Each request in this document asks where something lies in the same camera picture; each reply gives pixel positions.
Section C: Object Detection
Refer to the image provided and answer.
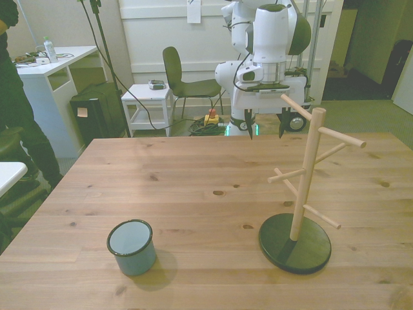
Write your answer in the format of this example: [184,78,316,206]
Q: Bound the cardboard box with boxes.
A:
[328,61,348,78]

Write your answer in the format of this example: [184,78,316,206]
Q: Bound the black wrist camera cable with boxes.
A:
[223,12,256,85]

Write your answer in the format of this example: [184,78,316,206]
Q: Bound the wooden mug tree black base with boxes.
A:
[258,94,368,275]

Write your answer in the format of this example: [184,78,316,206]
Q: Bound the white rounded table corner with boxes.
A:
[0,161,26,198]

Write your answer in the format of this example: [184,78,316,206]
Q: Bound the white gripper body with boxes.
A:
[232,76,308,113]

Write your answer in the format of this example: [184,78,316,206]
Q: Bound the person in dark clothes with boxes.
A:
[0,0,64,191]

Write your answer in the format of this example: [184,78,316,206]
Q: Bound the long black power cable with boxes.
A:
[79,0,207,130]

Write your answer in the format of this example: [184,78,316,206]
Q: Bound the coiled green black cables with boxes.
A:
[188,118,227,136]

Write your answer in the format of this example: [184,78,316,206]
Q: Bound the olive green chair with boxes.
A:
[162,46,223,119]

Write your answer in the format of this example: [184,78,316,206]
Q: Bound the black box cabinet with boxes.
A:
[70,83,128,146]

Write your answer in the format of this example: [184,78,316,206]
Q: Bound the desk clutter of tools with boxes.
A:
[12,50,37,68]

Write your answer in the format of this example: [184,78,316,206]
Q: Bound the white paper sheet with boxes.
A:
[186,0,201,24]

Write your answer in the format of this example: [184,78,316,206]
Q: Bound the white desk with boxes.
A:
[14,45,107,159]

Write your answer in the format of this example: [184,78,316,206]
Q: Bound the blue enamel mug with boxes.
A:
[106,219,157,276]

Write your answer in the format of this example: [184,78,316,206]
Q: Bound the black bag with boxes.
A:
[382,39,413,94]

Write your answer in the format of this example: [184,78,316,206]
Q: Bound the clear plastic bottle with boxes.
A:
[43,36,59,64]

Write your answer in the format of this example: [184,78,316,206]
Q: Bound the small white side table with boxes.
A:
[121,83,174,137]

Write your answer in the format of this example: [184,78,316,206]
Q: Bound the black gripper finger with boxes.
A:
[279,108,291,140]
[244,108,256,141]

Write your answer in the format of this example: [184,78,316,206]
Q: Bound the white wheeled robot cart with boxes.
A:
[285,0,323,133]

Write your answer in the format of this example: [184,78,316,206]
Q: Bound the black tripod stand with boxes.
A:
[77,0,132,138]

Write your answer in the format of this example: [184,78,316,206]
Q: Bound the yellow red emergency stop button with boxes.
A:
[205,108,220,127]

